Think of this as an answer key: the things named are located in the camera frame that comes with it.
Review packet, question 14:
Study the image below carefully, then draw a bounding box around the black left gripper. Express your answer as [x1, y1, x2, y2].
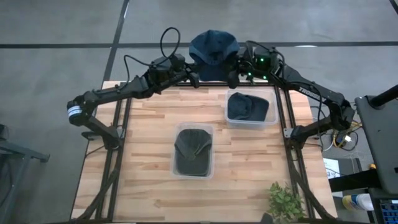
[167, 61, 201, 89]

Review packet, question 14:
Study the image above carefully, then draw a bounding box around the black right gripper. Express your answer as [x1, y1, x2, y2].
[228, 54, 259, 89]

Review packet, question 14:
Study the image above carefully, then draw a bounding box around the blue denim cap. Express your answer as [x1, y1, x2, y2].
[226, 91, 270, 122]
[188, 29, 241, 82]

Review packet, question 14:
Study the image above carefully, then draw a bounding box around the dark green cap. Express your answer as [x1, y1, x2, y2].
[174, 128, 213, 177]

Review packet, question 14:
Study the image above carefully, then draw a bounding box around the clear plastic container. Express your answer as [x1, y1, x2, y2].
[224, 88, 279, 130]
[170, 122, 216, 180]

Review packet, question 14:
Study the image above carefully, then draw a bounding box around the white paper sheet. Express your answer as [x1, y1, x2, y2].
[322, 157, 342, 180]

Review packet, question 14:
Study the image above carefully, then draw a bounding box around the small green plant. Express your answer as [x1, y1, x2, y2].
[266, 182, 307, 223]

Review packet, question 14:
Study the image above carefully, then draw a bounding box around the black pole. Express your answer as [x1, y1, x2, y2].
[369, 84, 398, 108]

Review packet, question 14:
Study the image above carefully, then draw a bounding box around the grey cart panel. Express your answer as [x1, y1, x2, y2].
[354, 95, 398, 195]

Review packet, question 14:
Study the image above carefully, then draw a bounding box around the black cart shelf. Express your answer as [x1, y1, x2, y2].
[328, 169, 382, 192]

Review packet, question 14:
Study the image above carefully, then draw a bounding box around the white yellow spray bottle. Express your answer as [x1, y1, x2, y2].
[341, 193, 374, 212]

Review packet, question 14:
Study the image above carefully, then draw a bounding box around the grey metal stand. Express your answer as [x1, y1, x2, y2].
[0, 124, 50, 224]

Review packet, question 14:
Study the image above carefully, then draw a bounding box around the dark keyboard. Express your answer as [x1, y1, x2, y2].
[379, 198, 398, 224]

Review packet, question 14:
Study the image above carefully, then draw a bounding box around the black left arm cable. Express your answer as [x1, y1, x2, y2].
[123, 27, 182, 91]

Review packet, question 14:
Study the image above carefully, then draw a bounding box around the tangled wire bundle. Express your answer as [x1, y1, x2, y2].
[310, 102, 364, 153]

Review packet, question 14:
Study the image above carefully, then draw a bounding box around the black aluminium frame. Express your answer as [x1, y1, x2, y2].
[74, 74, 338, 224]

